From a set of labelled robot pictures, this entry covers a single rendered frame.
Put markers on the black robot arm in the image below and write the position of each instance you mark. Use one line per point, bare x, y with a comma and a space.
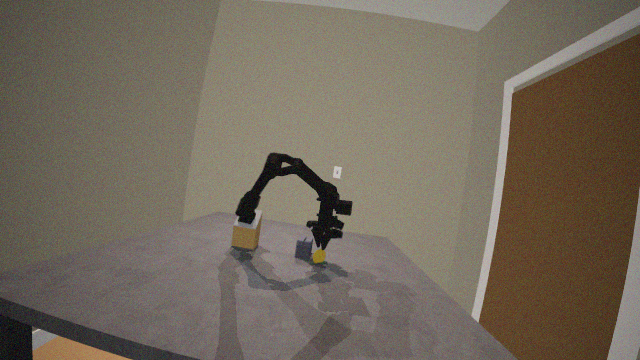
327, 192

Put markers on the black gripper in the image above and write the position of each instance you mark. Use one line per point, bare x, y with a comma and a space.
323, 226

